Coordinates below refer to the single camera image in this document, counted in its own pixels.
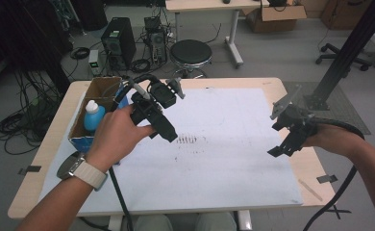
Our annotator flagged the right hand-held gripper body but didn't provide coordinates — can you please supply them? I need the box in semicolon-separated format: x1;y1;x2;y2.
269;84;318;142

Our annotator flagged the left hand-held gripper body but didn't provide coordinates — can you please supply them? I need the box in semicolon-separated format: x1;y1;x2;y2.
129;76;187;128

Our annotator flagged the blue cardboard box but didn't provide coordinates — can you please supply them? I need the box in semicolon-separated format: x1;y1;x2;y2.
67;76;131;154

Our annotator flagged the blue bottle with white cap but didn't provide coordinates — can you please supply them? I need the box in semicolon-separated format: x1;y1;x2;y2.
83;99;107;133

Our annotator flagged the person's right hand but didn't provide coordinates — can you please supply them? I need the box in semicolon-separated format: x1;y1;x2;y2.
300;123;366;161

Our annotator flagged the person's left hand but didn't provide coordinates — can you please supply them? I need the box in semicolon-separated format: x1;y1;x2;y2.
86;104;157;174

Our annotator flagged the grey tape strip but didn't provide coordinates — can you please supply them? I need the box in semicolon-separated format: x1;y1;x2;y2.
315;173;338;185

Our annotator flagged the white table mat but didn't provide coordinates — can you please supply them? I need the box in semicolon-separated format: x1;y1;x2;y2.
37;87;305;217

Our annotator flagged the small open computer case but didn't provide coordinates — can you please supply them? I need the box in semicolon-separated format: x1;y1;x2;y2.
143;15;169;65

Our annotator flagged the black round stool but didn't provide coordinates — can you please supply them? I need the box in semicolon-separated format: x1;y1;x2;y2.
169;38;213;80

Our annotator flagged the black computer tower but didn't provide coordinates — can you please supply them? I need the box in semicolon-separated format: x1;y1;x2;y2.
100;16;138;71

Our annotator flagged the white power supply unit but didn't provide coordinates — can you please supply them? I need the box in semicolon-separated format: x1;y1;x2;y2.
87;48;105;77

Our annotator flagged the black tape cross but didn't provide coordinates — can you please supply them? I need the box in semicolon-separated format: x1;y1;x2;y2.
323;205;352;220

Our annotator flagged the black office chair base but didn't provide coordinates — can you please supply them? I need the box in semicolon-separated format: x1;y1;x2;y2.
314;42;372;72

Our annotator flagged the white table leg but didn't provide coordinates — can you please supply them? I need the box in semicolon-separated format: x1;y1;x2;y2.
108;215;124;231
237;210;253;231

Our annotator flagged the wristwatch with beige band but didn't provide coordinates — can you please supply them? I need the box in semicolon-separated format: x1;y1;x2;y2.
56;151;109;193

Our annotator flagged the person's leg in grey trousers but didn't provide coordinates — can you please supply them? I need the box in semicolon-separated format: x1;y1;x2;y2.
195;211;238;231
133;214;174;231

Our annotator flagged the open brown cardboard box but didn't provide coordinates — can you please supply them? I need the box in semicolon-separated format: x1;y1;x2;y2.
241;4;308;34

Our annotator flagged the closed brown cardboard box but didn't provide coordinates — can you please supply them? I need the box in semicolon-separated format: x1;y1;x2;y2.
319;0;374;32

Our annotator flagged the beige desk with white legs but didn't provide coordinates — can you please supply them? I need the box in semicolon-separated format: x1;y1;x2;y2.
164;0;270;69

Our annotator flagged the black tape strip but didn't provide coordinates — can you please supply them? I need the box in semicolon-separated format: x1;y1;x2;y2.
16;165;42;176

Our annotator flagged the grey cable plug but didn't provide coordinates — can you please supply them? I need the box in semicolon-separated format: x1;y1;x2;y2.
131;81;151;100

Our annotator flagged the black sleeved right gripper cable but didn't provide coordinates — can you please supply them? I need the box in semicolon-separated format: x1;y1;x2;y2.
302;116;366;231

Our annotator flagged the black sleeved gripper cable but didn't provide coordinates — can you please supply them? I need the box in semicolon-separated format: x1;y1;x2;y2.
302;116;366;231
108;73;161;231

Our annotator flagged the black sleeved left gripper cable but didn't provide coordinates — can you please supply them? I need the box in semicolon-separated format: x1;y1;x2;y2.
108;73;161;231

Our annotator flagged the small black cable coil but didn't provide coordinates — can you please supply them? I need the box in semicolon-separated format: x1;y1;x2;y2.
69;46;91;61

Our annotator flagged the black metal post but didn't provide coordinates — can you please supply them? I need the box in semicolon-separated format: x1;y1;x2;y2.
304;0;375;112

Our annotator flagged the tangle of black floor cables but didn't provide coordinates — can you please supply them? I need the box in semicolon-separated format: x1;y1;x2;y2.
0;68;64;156

